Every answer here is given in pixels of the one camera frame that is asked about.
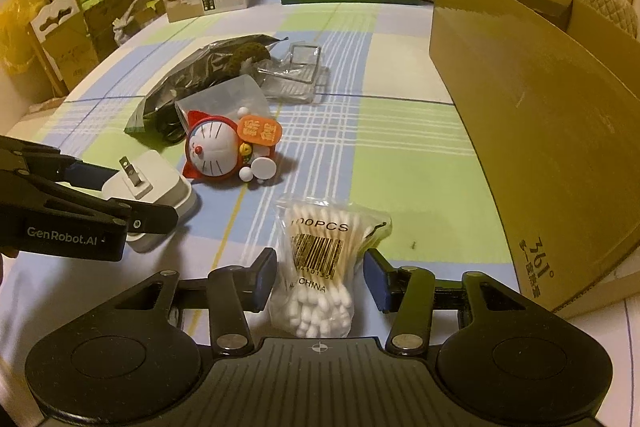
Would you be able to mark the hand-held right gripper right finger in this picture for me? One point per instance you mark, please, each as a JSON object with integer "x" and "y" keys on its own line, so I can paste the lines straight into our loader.
{"x": 377, "y": 279}

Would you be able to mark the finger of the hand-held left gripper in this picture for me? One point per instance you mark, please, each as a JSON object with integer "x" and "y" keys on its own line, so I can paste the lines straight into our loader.
{"x": 150, "y": 217}
{"x": 87, "y": 174}

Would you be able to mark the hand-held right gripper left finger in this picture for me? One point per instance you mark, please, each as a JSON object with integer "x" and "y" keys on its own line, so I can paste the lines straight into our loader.
{"x": 260, "y": 279}

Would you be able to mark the bag of cotton swabs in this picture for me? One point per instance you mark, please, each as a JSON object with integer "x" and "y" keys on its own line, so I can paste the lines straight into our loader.
{"x": 320, "y": 257}

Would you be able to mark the dark plastic bag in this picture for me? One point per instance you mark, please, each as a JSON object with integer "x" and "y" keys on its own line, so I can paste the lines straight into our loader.
{"x": 195, "y": 67}

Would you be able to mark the large cardboard box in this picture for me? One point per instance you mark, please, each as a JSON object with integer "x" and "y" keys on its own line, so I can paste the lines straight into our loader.
{"x": 525, "y": 107}

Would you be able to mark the flat cardboard sheet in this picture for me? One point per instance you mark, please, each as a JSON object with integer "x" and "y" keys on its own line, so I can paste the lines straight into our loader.
{"x": 42, "y": 107}

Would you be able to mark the checkered tablecloth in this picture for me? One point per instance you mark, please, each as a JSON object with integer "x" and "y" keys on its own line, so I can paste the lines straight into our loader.
{"x": 400, "y": 147}

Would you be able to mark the crumpled white plastic bag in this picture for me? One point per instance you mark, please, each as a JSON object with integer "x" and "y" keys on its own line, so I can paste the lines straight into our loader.
{"x": 132, "y": 17}

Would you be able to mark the yellow plastic bag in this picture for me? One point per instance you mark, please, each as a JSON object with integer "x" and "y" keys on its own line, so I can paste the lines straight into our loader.
{"x": 22, "y": 22}

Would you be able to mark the dark fuzzy object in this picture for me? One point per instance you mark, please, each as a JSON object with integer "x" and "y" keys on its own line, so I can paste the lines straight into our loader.
{"x": 247, "y": 53}

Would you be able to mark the clear plastic box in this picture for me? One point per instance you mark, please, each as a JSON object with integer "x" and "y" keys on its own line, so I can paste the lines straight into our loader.
{"x": 295, "y": 74}

